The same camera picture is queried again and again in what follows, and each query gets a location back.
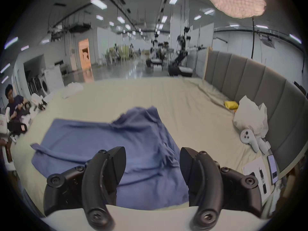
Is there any white hand controller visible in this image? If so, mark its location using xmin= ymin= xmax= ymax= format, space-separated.
xmin=240 ymin=128 xmax=268 ymax=154

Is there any grey padded headboard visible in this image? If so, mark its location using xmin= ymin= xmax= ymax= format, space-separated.
xmin=204 ymin=50 xmax=308 ymax=170

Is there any white cloth pile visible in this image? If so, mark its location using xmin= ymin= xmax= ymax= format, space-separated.
xmin=63 ymin=83 xmax=84 ymax=99

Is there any white plastic bag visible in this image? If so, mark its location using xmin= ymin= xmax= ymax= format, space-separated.
xmin=233 ymin=95 xmax=269 ymax=139

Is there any smartphone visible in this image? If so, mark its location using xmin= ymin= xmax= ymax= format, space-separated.
xmin=267 ymin=154 xmax=279 ymax=185

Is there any blue garment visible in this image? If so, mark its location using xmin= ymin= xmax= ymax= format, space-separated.
xmin=30 ymin=107 xmax=189 ymax=210

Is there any bed with beige sheet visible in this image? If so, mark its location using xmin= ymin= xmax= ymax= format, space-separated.
xmin=11 ymin=77 xmax=282 ymax=211

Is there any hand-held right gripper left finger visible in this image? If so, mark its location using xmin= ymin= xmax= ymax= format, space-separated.
xmin=43 ymin=146 xmax=127 ymax=231

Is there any white washing machine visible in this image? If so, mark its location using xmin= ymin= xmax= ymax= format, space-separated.
xmin=38 ymin=74 xmax=51 ymax=98

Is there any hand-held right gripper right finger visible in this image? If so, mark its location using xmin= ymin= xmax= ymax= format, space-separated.
xmin=180 ymin=147 xmax=262 ymax=231

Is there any spare hand-held gripper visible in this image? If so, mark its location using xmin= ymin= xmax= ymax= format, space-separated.
xmin=30 ymin=93 xmax=48 ymax=112

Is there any black robot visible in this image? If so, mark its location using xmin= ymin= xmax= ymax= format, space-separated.
xmin=168 ymin=27 xmax=193 ymax=77

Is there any pink woven lamp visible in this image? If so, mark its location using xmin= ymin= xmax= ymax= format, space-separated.
xmin=200 ymin=0 xmax=267 ymax=19

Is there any white paper sheet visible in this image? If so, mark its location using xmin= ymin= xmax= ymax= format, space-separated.
xmin=243 ymin=157 xmax=273 ymax=203

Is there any black pen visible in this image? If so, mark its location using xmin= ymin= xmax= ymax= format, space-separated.
xmin=259 ymin=167 xmax=267 ymax=194

